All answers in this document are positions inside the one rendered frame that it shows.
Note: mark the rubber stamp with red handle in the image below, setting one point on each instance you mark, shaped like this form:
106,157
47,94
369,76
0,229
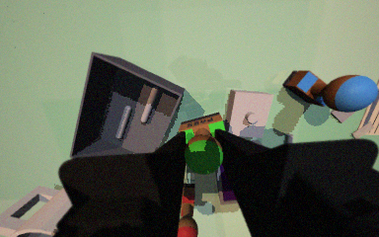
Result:
187,225

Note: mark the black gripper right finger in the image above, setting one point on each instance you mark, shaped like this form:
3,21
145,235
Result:
261,177

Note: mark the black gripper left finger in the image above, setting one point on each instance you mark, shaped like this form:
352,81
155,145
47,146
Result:
159,176

